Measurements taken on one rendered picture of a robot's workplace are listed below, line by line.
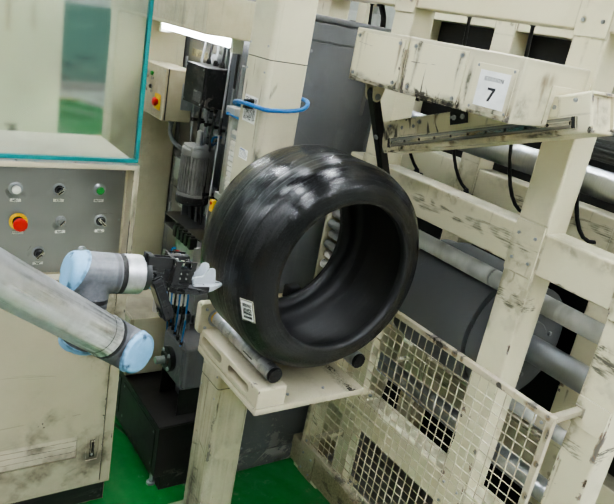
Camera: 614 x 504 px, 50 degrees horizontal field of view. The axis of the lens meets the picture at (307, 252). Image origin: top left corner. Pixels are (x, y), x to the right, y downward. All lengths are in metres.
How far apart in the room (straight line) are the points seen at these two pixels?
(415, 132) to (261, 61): 0.48
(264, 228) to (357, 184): 0.25
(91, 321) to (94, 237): 0.91
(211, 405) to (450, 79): 1.26
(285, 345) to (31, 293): 0.71
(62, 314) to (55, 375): 1.07
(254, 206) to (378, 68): 0.56
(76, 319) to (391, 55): 1.07
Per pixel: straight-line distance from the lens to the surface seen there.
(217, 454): 2.33
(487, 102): 1.59
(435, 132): 1.89
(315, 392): 1.89
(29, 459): 2.47
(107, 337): 1.34
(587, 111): 1.60
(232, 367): 1.85
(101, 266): 1.46
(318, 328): 1.97
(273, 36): 1.85
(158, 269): 1.53
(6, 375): 2.26
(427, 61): 1.74
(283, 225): 1.52
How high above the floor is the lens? 1.77
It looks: 19 degrees down
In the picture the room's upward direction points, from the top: 11 degrees clockwise
